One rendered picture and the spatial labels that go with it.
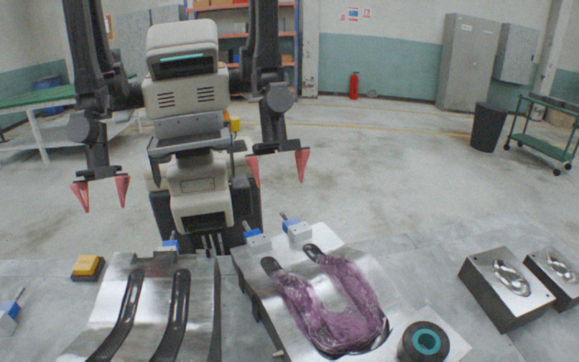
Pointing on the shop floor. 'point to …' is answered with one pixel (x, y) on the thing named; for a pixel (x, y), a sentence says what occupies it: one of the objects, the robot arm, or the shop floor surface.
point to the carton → (554, 118)
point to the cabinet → (465, 62)
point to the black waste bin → (487, 126)
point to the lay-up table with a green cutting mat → (48, 134)
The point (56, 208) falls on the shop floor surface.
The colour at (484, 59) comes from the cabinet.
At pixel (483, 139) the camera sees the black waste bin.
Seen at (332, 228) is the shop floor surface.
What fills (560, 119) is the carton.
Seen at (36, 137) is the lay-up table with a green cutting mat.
